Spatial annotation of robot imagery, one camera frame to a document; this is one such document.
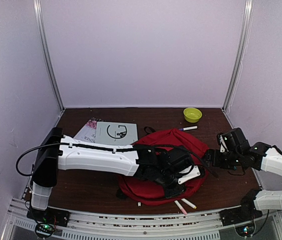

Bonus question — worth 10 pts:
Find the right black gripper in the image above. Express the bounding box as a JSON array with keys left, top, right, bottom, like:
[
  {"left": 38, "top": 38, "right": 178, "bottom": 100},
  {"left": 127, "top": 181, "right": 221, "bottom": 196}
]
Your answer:
[{"left": 201, "top": 149, "right": 242, "bottom": 170}]

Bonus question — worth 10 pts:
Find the red backpack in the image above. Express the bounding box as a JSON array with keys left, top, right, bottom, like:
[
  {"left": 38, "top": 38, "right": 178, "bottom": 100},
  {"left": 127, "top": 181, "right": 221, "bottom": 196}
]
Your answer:
[{"left": 117, "top": 128, "right": 209, "bottom": 206}]

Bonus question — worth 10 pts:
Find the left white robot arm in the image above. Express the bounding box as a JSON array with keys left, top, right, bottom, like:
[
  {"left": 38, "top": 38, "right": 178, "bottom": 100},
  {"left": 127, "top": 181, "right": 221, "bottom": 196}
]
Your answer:
[{"left": 30, "top": 127, "right": 200, "bottom": 222}]

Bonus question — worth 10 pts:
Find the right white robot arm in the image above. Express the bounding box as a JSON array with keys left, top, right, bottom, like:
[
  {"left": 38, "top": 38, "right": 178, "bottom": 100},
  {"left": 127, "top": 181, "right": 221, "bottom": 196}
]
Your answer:
[{"left": 203, "top": 128, "right": 282, "bottom": 221}]

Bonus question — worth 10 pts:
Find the purple-capped white marker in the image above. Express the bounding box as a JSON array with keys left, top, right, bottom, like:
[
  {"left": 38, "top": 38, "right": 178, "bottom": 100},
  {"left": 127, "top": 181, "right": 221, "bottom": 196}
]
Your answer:
[{"left": 179, "top": 125, "right": 198, "bottom": 131}]

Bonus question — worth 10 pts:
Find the yellow-capped white marker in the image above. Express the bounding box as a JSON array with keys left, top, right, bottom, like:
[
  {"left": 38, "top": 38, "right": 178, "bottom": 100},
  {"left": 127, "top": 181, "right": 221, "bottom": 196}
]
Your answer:
[{"left": 182, "top": 198, "right": 197, "bottom": 209}]

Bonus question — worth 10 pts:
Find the pink-capped white marker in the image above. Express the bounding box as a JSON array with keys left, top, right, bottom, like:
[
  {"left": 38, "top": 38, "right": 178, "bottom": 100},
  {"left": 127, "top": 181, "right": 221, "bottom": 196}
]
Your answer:
[{"left": 174, "top": 200, "right": 188, "bottom": 216}]

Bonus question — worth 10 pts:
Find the yellow-green plastic bowl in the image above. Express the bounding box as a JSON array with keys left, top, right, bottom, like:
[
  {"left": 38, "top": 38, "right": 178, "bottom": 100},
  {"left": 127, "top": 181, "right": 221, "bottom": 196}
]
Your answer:
[{"left": 183, "top": 107, "right": 203, "bottom": 123}]

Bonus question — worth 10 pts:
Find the grey book with black logo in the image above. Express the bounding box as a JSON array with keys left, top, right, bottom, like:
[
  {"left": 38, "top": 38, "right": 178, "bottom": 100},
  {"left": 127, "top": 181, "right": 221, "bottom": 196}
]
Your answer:
[{"left": 95, "top": 121, "right": 138, "bottom": 146}]

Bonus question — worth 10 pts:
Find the white floral book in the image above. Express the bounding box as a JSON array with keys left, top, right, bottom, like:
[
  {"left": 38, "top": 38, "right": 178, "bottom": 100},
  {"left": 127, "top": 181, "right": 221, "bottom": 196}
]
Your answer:
[{"left": 74, "top": 117, "right": 103, "bottom": 143}]

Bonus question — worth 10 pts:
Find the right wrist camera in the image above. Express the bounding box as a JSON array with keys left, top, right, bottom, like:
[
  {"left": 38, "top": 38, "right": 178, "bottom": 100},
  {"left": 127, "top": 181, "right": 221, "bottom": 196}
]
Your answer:
[{"left": 217, "top": 132, "right": 228, "bottom": 153}]

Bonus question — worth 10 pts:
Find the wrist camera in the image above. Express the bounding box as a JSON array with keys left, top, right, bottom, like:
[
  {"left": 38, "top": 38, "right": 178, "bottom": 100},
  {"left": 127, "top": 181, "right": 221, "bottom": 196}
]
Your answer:
[
  {"left": 217, "top": 132, "right": 228, "bottom": 153},
  {"left": 178, "top": 165, "right": 201, "bottom": 185}
]

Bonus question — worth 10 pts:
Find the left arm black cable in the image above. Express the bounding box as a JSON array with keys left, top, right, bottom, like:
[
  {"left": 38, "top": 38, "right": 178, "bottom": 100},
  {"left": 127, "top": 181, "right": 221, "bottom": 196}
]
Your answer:
[{"left": 15, "top": 143, "right": 219, "bottom": 200}]

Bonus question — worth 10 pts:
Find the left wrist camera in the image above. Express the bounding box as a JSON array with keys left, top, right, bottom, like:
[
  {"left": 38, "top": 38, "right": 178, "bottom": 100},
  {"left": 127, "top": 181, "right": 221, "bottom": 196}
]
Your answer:
[{"left": 178, "top": 165, "right": 201, "bottom": 185}]

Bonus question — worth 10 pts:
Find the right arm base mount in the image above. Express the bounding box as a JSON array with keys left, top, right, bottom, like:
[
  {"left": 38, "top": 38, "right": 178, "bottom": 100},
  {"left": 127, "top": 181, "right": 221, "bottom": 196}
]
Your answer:
[{"left": 219, "top": 188, "right": 270, "bottom": 239}]

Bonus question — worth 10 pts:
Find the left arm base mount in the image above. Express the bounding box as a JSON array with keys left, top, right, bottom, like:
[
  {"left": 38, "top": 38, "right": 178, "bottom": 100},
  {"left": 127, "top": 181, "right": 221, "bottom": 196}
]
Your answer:
[{"left": 26, "top": 207, "right": 70, "bottom": 239}]

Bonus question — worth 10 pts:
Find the right aluminium frame post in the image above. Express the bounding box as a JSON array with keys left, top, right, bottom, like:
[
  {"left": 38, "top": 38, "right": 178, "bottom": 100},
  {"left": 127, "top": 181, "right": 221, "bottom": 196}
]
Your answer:
[{"left": 222, "top": 0, "right": 254, "bottom": 114}]

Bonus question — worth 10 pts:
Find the aluminium frame post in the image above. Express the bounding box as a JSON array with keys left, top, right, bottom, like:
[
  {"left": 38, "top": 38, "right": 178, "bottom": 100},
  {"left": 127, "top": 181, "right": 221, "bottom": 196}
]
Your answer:
[
  {"left": 222, "top": 0, "right": 254, "bottom": 114},
  {"left": 33, "top": 0, "right": 65, "bottom": 112}
]

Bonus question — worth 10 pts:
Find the left aluminium frame post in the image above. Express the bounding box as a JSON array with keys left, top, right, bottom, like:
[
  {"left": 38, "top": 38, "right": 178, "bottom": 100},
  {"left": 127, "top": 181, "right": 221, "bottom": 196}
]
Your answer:
[{"left": 33, "top": 0, "right": 65, "bottom": 112}]

